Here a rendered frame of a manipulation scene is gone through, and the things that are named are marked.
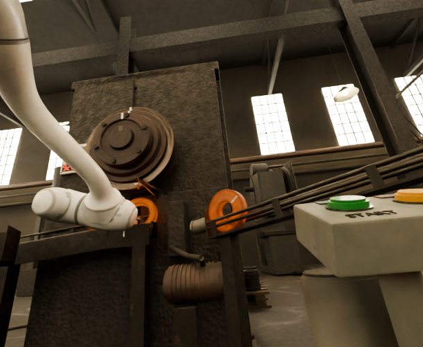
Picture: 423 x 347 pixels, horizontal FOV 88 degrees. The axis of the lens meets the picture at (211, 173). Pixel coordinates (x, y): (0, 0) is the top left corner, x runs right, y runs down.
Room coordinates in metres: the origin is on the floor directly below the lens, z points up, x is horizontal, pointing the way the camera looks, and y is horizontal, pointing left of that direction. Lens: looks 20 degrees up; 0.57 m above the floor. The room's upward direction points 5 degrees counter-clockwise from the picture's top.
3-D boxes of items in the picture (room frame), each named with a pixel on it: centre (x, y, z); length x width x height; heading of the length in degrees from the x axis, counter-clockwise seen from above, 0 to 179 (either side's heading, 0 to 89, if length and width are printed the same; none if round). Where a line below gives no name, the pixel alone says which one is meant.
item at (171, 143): (1.02, 0.41, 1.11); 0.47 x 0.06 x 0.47; 86
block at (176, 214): (1.02, 0.17, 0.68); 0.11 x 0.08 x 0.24; 176
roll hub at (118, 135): (0.92, 0.41, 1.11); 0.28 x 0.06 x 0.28; 86
